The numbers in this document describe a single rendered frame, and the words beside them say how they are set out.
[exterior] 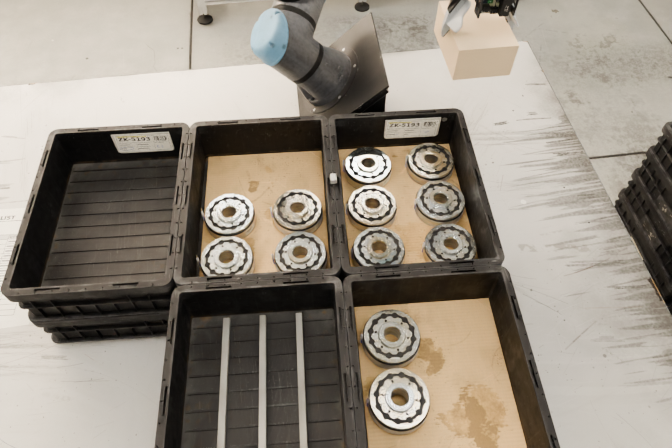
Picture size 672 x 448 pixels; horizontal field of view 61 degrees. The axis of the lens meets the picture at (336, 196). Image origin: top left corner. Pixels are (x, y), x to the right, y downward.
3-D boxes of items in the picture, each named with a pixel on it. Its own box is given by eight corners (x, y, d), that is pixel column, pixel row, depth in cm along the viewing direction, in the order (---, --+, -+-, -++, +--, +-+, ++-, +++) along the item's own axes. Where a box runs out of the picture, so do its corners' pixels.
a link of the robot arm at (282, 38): (280, 84, 142) (237, 55, 134) (296, 38, 145) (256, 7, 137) (311, 78, 133) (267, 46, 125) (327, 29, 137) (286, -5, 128)
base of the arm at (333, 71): (305, 80, 154) (278, 60, 147) (346, 43, 147) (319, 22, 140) (313, 117, 144) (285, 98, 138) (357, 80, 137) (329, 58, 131)
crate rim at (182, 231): (192, 129, 125) (190, 121, 123) (327, 122, 126) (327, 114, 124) (175, 291, 101) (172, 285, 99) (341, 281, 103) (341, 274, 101)
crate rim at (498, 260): (327, 122, 126) (327, 114, 124) (459, 115, 128) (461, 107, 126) (341, 281, 103) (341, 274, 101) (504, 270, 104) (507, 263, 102)
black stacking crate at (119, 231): (71, 165, 131) (51, 131, 122) (199, 158, 133) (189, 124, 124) (28, 324, 108) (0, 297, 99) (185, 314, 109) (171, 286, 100)
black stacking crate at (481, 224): (328, 150, 134) (328, 116, 125) (452, 144, 135) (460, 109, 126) (342, 303, 110) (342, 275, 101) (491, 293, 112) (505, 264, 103)
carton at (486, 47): (433, 30, 124) (439, 1, 118) (486, 26, 125) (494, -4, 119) (452, 80, 114) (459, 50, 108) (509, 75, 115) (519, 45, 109)
